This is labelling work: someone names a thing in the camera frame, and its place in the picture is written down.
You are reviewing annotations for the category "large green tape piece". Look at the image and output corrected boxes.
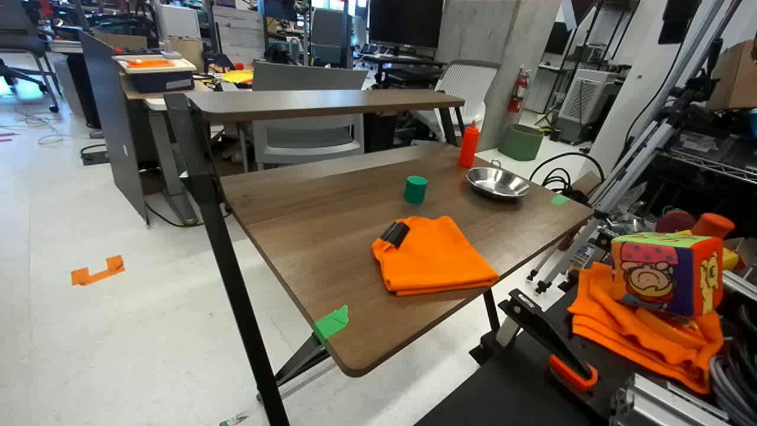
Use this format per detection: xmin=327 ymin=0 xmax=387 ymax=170
xmin=310 ymin=303 xmax=352 ymax=343

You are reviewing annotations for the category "green plastic cup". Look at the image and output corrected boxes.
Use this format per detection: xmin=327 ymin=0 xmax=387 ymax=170
xmin=402 ymin=173 xmax=430 ymax=209

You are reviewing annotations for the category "black computer monitor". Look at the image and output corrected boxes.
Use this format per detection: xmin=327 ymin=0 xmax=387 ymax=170
xmin=367 ymin=0 xmax=444 ymax=52

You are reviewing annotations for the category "green bin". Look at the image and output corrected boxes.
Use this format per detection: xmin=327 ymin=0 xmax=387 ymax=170
xmin=496 ymin=123 xmax=547 ymax=164

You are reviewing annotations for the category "colourful plush cube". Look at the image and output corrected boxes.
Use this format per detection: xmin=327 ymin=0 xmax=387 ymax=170
xmin=607 ymin=228 xmax=728 ymax=320

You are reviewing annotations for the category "black clamp with orange handle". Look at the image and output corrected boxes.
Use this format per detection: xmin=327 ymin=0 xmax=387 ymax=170
xmin=496 ymin=287 xmax=600 ymax=397

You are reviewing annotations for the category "orange floor tape mark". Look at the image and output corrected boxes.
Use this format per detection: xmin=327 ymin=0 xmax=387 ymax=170
xmin=68 ymin=254 xmax=127 ymax=288

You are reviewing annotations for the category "black cable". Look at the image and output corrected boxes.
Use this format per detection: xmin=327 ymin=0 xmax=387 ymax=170
xmin=525 ymin=150 xmax=607 ymax=199

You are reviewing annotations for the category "black office chair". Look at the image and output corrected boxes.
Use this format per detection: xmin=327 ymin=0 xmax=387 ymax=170
xmin=0 ymin=0 xmax=64 ymax=115

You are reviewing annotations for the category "grey desk side panel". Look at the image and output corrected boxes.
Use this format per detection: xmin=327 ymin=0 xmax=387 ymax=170
xmin=79 ymin=31 xmax=151 ymax=228

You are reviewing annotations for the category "red ketchup bottle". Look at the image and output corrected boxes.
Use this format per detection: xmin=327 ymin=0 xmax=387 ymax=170
xmin=456 ymin=122 xmax=483 ymax=173

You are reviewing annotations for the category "black box with orange lid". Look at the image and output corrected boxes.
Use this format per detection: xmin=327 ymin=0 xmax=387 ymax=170
xmin=114 ymin=49 xmax=198 ymax=96

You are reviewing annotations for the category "black metal table frame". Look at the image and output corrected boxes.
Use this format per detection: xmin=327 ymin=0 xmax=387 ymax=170
xmin=164 ymin=93 xmax=293 ymax=426

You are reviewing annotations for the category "grey office chair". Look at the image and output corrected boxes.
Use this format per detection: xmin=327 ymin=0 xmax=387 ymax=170
xmin=248 ymin=60 xmax=372 ymax=170

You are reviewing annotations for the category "small black block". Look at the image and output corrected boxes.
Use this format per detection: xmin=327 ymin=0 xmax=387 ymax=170
xmin=379 ymin=221 xmax=412 ymax=248

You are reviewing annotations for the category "raised wooden shelf board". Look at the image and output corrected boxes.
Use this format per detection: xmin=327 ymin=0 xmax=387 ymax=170
xmin=182 ymin=88 xmax=468 ymax=123

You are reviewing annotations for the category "brown cardboard box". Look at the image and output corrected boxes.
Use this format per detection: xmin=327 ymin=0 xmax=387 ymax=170
xmin=705 ymin=38 xmax=757 ymax=115

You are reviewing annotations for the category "red fire extinguisher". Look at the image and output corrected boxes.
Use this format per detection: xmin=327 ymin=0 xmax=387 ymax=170
xmin=507 ymin=67 xmax=532 ymax=118

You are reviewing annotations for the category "round silver metal pan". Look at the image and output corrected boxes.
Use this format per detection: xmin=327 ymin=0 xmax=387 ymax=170
xmin=464 ymin=164 xmax=532 ymax=203

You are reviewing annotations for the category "crumpled orange cloth pile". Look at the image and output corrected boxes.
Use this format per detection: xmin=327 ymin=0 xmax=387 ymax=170
xmin=566 ymin=260 xmax=727 ymax=397

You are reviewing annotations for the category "folded orange cloth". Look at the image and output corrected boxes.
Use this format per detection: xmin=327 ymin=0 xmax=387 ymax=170
xmin=370 ymin=214 xmax=502 ymax=299

